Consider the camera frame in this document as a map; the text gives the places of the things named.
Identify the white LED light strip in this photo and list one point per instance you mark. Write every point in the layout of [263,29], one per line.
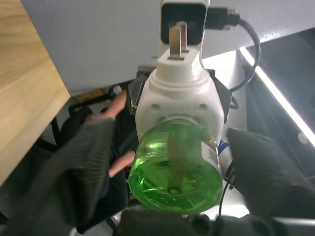
[283,98]

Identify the seated person in dark clothes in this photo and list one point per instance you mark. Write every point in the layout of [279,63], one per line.
[123,132]

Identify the green liquid bottle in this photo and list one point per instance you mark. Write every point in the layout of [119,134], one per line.
[172,172]

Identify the white mosquito repellent heater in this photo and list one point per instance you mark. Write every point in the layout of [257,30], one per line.
[179,98]

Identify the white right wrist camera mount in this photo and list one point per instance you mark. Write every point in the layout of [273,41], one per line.
[192,14]

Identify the black office chair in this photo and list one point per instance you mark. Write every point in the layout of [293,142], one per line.
[71,118]

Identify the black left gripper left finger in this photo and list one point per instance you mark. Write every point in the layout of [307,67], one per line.
[73,167]

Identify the white object with blue label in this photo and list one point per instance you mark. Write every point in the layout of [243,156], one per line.
[225,153]

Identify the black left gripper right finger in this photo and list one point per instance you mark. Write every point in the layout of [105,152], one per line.
[265,172]

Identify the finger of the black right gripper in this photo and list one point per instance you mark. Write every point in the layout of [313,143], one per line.
[136,96]
[224,98]

